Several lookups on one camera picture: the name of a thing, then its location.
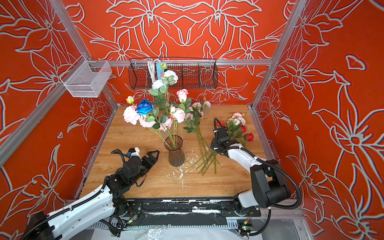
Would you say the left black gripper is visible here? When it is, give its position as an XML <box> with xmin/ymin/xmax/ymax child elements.
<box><xmin>130</xmin><ymin>149</ymin><xmax>160</xmax><ymax>186</ymax></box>

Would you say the dark smoked glass vase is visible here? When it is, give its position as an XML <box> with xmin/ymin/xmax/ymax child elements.
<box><xmin>165</xmin><ymin>135</ymin><xmax>186</xmax><ymax>167</ymax></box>

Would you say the pink peony stem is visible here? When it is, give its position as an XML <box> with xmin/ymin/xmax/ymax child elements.
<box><xmin>122</xmin><ymin>95</ymin><xmax>176</xmax><ymax>148</ymax></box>

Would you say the blue rose stem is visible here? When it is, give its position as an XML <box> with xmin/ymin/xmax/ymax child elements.
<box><xmin>136</xmin><ymin>99</ymin><xmax>177</xmax><ymax>150</ymax></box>

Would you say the pink rose stem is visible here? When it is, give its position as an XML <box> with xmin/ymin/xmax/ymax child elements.
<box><xmin>175</xmin><ymin>88</ymin><xmax>193</xmax><ymax>145</ymax></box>

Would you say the white green flower stem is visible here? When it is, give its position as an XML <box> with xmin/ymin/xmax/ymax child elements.
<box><xmin>148</xmin><ymin>60</ymin><xmax>178</xmax><ymax>130</ymax></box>

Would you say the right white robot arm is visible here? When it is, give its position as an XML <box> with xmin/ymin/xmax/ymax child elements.
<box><xmin>211</xmin><ymin>118</ymin><xmax>302</xmax><ymax>210</ymax></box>

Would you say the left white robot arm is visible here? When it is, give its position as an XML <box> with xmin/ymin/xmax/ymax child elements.
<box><xmin>21</xmin><ymin>148</ymin><xmax>160</xmax><ymax>240</ymax></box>

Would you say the small pink flower bunch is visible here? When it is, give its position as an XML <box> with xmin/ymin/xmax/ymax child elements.
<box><xmin>171</xmin><ymin>101</ymin><xmax>219</xmax><ymax>176</ymax></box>

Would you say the pink rose bunch right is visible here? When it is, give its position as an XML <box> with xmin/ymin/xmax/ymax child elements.
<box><xmin>227</xmin><ymin>112</ymin><xmax>247</xmax><ymax>142</ymax></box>

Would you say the red rose stem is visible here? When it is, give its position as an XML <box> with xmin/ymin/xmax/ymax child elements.
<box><xmin>222</xmin><ymin>122</ymin><xmax>254</xmax><ymax>146</ymax></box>

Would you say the light blue box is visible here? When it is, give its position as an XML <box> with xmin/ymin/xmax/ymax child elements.
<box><xmin>156</xmin><ymin>62</ymin><xmax>168</xmax><ymax>80</ymax></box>

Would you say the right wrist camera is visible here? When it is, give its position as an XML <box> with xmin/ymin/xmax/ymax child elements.
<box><xmin>214</xmin><ymin>118</ymin><xmax>230</xmax><ymax>143</ymax></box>

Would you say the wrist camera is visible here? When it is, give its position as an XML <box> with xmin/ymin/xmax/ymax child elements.
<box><xmin>126</xmin><ymin>147</ymin><xmax>140</xmax><ymax>158</ymax></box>
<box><xmin>214</xmin><ymin>118</ymin><xmax>230</xmax><ymax>143</ymax></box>

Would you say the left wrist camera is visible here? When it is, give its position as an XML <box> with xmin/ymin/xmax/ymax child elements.
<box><xmin>126</xmin><ymin>147</ymin><xmax>140</xmax><ymax>158</ymax></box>

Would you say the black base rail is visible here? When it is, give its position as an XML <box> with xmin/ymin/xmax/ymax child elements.
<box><xmin>120</xmin><ymin>197</ymin><xmax>261</xmax><ymax>230</ymax></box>

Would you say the black wire wall basket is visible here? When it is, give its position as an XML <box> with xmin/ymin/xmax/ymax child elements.
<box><xmin>128</xmin><ymin>58</ymin><xmax>219</xmax><ymax>90</ymax></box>

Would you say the white cable bundle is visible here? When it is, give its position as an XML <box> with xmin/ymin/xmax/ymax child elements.
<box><xmin>147</xmin><ymin>59</ymin><xmax>159</xmax><ymax>88</ymax></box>

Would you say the clear acrylic wall bin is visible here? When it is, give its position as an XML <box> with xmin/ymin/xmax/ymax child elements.
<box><xmin>60</xmin><ymin>60</ymin><xmax>112</xmax><ymax>98</ymax></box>

